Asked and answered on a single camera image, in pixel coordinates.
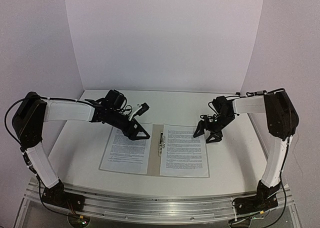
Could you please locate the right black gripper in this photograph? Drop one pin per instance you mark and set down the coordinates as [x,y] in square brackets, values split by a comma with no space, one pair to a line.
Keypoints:
[201,125]

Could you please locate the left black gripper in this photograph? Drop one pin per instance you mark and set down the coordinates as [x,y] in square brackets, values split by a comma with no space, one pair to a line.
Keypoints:
[132,134]

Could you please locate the metal folder clip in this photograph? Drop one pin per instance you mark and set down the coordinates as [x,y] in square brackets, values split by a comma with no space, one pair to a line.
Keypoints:
[161,144]

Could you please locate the printed paper sheet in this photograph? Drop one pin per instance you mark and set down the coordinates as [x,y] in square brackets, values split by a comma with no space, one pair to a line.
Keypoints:
[183,156]
[122,155]

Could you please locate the beige file folder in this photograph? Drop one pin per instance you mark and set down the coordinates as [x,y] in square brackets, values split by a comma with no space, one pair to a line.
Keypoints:
[153,169]

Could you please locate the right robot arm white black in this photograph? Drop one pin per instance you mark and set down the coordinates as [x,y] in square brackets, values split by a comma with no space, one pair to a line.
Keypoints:
[282,122]

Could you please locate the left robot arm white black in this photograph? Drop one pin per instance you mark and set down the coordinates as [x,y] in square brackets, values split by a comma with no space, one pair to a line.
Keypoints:
[25,121]

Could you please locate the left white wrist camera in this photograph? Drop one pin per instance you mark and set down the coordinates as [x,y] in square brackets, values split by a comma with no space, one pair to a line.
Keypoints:
[139,110]

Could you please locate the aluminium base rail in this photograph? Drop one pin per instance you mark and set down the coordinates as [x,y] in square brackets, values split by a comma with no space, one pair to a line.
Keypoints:
[130,208]

